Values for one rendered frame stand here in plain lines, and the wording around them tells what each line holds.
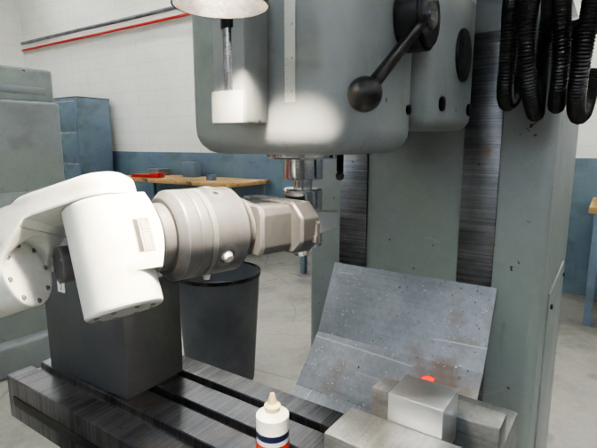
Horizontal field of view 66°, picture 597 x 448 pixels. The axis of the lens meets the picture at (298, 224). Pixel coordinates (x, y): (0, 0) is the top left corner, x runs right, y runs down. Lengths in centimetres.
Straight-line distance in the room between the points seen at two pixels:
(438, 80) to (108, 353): 64
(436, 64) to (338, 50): 20
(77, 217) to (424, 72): 41
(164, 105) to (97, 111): 119
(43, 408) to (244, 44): 69
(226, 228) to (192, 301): 205
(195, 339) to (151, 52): 552
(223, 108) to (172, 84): 664
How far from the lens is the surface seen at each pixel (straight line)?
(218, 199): 45
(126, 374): 82
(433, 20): 55
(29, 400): 96
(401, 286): 91
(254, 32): 46
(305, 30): 46
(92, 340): 86
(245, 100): 44
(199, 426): 75
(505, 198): 85
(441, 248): 89
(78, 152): 773
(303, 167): 53
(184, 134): 690
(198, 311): 248
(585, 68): 66
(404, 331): 90
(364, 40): 47
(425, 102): 60
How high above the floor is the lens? 132
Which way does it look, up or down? 10 degrees down
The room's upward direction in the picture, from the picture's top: straight up
